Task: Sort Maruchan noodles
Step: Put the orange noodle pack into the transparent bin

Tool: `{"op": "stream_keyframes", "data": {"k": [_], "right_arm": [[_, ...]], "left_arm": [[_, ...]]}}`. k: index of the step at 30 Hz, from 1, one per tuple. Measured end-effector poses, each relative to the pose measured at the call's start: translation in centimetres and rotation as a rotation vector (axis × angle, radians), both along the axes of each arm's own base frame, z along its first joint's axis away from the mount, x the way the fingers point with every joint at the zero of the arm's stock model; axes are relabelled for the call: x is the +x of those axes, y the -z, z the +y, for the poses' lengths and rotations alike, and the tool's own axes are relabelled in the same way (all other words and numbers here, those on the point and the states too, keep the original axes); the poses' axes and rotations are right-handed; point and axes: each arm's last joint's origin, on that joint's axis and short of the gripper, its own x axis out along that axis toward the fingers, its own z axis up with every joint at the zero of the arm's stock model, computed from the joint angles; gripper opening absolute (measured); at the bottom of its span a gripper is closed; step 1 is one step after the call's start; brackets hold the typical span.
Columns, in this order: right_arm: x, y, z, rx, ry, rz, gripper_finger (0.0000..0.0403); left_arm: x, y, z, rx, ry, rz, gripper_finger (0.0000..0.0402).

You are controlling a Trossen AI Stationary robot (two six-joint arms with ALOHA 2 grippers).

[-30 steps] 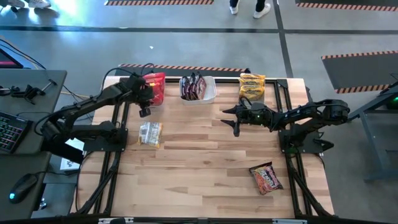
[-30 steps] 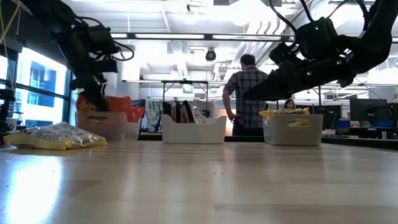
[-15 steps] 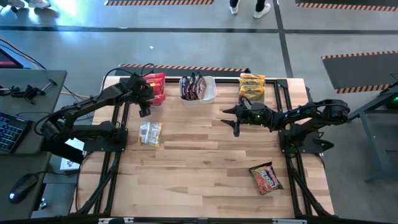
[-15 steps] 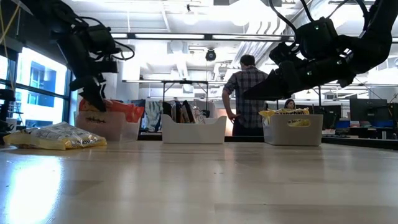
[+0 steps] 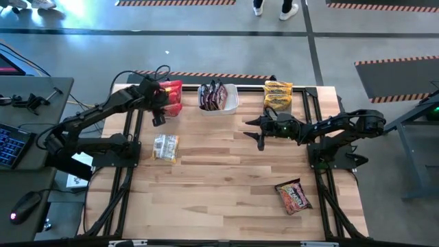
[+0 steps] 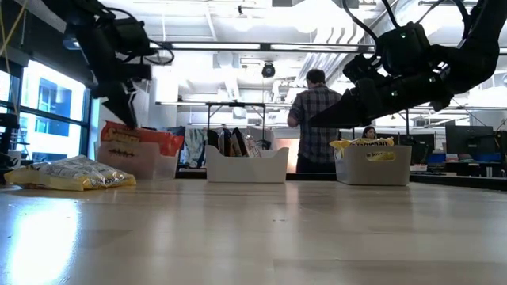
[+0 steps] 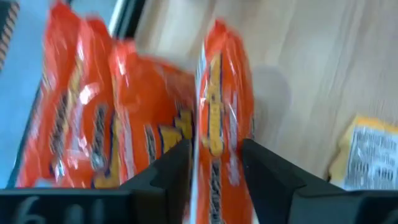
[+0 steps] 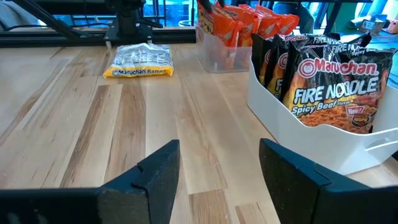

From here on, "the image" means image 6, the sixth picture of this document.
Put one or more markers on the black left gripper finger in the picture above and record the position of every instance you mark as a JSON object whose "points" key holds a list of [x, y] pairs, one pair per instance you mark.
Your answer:
{"points": [[124, 107]]}

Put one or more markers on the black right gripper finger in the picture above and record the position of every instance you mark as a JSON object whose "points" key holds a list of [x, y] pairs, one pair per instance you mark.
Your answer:
{"points": [[348, 112]]}

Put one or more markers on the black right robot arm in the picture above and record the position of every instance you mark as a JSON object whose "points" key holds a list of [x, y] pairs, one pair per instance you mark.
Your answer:
{"points": [[475, 55]]}

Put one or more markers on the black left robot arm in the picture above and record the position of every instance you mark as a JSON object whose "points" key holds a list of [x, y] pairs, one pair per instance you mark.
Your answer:
{"points": [[91, 43]]}

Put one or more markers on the person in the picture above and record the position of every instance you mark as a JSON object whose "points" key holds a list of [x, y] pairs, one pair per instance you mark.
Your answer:
{"points": [[369, 131], [315, 118]]}

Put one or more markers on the white plastic bin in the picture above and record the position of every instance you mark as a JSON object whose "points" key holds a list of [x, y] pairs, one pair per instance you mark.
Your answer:
{"points": [[245, 170], [356, 170]]}

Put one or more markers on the large window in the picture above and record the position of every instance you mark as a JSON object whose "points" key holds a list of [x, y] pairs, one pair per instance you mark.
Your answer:
{"points": [[51, 103]]}

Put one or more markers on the clear plastic bin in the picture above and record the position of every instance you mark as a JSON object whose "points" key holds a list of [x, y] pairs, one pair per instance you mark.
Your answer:
{"points": [[134, 168]]}

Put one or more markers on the black-white patterned cloth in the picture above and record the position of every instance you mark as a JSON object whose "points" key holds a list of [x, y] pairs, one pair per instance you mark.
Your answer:
{"points": [[196, 146]]}

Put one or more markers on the overhead light bar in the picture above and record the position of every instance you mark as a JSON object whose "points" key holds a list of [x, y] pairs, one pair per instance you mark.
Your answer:
{"points": [[265, 46]]}

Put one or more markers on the distant black frame stand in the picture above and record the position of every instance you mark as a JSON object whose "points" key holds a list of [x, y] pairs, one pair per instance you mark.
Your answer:
{"points": [[208, 118], [406, 122]]}

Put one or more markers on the black aluminium table frame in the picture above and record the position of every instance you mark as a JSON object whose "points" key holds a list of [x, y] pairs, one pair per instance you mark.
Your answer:
{"points": [[309, 177]]}

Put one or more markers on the round black overhead camera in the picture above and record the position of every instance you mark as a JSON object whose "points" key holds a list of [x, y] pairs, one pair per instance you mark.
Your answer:
{"points": [[268, 70]]}

